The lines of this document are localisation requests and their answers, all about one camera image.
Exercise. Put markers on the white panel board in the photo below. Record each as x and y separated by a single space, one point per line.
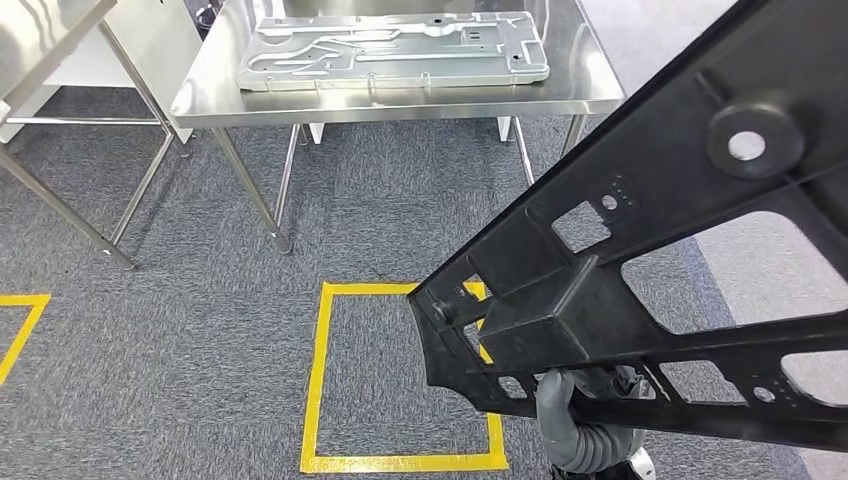
166 66

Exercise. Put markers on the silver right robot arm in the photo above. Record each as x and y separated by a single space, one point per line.
603 450

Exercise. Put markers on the grey metal panel part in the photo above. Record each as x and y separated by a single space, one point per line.
397 66

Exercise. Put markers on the steel frame table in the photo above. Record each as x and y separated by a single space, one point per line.
40 40

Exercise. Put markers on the black plastic frame part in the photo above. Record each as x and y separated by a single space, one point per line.
662 132

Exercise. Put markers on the stainless steel workbench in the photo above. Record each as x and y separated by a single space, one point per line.
397 106

